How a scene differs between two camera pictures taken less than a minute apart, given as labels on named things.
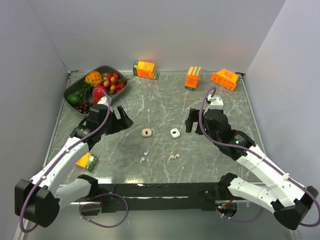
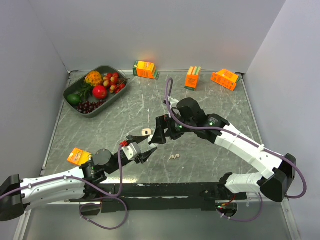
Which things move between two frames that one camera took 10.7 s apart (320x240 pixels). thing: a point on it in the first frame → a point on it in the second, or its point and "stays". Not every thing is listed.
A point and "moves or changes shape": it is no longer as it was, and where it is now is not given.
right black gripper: [193, 117] → [163, 122]
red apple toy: [98, 91] stays
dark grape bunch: [84, 107] stays
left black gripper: [125, 122] → [143, 156]
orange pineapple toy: [93, 78] stays
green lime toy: [73, 99] stays
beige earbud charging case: [146, 132] stays
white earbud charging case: [175, 133] moves or changes shape
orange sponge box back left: [146, 69] stays
